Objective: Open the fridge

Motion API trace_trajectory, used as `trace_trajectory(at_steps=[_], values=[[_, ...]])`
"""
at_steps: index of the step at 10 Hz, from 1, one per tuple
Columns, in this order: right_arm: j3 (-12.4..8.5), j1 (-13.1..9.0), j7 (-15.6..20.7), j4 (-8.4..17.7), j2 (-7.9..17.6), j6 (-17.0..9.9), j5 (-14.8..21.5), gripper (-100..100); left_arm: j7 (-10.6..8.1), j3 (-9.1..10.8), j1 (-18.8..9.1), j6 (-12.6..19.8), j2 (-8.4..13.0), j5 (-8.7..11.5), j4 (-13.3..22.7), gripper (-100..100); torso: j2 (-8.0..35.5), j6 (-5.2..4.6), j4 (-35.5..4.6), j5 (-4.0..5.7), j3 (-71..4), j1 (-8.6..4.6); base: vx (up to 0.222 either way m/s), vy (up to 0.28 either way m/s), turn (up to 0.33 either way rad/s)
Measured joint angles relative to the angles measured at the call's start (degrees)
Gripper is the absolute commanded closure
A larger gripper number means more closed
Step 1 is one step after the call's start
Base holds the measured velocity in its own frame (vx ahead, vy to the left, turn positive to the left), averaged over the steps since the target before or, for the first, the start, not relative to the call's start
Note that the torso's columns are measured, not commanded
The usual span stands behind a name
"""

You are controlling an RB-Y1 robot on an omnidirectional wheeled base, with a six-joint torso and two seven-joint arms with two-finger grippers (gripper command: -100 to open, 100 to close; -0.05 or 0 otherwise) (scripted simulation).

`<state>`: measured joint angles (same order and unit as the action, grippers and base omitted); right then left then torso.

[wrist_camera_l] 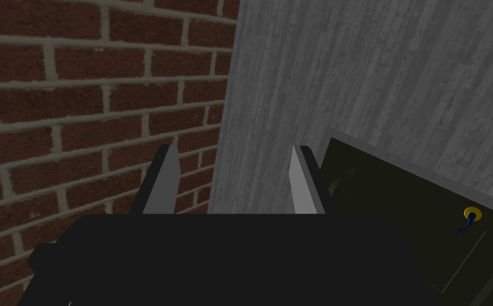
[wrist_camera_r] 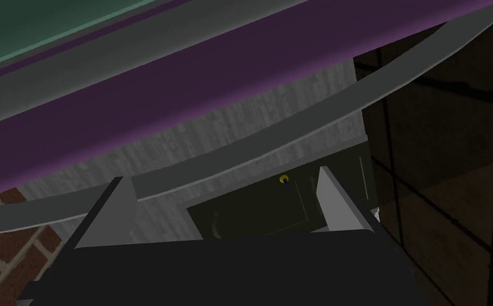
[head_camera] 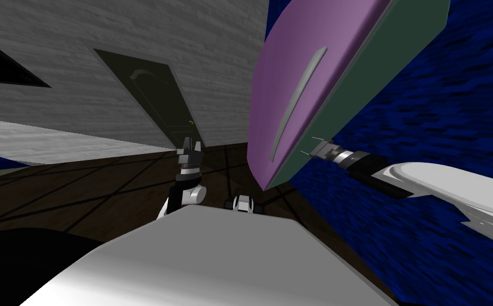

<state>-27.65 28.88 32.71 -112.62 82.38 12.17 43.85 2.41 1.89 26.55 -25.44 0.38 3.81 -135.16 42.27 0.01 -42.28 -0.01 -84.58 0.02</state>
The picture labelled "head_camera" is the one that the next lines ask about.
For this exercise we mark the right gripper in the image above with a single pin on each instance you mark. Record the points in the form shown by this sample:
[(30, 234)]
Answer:
[(325, 151)]

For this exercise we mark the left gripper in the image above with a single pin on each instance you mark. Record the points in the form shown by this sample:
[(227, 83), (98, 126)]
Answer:
[(188, 158)]

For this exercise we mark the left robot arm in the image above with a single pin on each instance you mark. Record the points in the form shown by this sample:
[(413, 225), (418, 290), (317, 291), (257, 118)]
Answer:
[(194, 194)]

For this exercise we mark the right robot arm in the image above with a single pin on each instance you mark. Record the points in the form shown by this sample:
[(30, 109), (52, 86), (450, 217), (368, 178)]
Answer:
[(442, 183)]

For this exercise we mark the dark olive room door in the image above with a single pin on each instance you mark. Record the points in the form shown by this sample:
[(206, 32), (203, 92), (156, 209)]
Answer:
[(157, 97)]

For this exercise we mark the green cabinet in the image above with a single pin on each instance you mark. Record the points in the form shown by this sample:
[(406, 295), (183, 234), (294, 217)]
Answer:
[(374, 72)]

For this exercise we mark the purple cabinet door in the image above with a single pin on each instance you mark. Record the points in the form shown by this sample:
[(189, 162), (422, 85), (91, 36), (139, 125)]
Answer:
[(284, 51)]

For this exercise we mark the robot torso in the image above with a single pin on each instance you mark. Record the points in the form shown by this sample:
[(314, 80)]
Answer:
[(212, 255)]

